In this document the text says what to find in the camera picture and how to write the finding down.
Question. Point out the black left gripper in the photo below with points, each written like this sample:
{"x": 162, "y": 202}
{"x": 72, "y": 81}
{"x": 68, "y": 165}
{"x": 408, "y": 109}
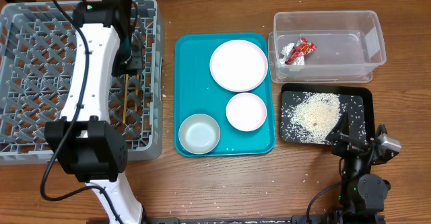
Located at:
{"x": 133, "y": 62}

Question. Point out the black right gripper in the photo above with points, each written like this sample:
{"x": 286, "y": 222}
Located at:
{"x": 339, "y": 134}

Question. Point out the wooden chopstick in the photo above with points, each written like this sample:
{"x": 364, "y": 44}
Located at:
{"x": 136, "y": 91}
{"x": 125, "y": 99}

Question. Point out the cooked rice leftovers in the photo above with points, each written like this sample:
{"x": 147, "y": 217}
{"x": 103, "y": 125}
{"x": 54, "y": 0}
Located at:
{"x": 308, "y": 117}

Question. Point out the red snack wrapper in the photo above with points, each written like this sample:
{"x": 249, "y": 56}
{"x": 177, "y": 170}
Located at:
{"x": 302, "y": 48}

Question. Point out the small white bowl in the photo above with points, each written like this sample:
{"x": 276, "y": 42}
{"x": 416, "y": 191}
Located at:
{"x": 246, "y": 112}

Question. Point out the white paper napkin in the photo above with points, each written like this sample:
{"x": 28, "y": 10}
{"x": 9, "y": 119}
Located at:
{"x": 286, "y": 53}

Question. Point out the grey metal bowl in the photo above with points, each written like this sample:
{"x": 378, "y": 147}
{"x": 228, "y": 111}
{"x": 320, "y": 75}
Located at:
{"x": 199, "y": 134}

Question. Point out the large white round plate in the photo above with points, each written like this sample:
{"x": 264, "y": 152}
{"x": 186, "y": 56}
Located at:
{"x": 238, "y": 65}

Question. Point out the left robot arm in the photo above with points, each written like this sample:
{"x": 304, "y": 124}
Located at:
{"x": 83, "y": 140}

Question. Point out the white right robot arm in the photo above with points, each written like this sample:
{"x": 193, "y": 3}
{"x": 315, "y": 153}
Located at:
{"x": 362, "y": 194}

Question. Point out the black waste tray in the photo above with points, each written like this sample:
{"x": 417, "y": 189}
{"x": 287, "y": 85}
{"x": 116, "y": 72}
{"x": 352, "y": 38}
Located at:
{"x": 364, "y": 93}

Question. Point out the grey dishwasher rack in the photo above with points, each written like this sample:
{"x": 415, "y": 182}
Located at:
{"x": 37, "y": 55}

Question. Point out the clear plastic bin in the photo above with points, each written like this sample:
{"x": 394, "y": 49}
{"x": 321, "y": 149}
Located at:
{"x": 350, "y": 46}

